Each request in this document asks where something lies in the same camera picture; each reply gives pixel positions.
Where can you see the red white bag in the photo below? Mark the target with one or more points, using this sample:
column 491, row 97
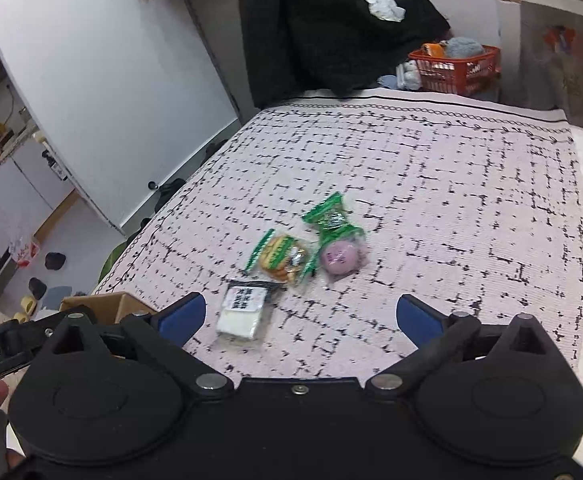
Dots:
column 23, row 250

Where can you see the purple round pastry packet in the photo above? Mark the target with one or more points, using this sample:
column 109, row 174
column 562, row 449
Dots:
column 344, row 256

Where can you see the black clothes pile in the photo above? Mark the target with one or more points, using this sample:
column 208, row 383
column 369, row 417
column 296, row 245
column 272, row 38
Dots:
column 293, row 46

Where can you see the green candy wrapper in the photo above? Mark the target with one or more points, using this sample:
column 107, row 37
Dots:
column 331, row 222

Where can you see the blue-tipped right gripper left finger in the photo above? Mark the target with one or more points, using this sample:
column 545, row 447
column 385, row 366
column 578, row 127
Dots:
column 157, row 341

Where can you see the cardboard box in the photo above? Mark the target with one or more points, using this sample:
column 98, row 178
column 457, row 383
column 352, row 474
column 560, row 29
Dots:
column 109, row 309

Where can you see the white nougat clear packet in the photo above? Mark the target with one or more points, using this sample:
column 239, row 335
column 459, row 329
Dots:
column 242, row 307

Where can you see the white crumpled cloth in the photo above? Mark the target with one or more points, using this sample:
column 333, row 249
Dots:
column 386, row 10

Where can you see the white kitchen cabinet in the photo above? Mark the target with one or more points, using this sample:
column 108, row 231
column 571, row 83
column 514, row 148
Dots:
column 32, row 185

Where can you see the green peanut brittle packet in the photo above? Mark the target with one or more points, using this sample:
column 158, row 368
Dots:
column 282, row 257

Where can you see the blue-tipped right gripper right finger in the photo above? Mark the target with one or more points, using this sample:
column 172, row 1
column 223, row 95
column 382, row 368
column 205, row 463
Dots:
column 459, row 357

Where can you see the black slipper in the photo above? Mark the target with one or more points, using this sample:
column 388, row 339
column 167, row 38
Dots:
column 54, row 261

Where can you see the red plastic basket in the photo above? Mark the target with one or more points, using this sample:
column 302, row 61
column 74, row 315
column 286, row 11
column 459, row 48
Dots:
column 460, row 76

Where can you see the white door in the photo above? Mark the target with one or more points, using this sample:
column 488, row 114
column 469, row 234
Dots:
column 124, row 90

